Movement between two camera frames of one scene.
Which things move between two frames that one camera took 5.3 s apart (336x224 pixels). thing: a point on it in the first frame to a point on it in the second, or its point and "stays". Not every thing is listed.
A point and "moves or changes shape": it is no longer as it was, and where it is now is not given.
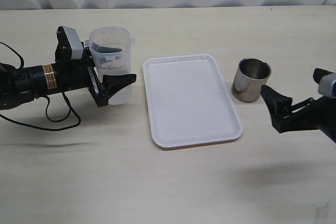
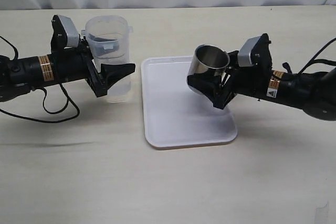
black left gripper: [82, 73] to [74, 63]
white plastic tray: [188, 101] stays
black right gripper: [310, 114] to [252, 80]
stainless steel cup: [252, 73] moves or changes shape
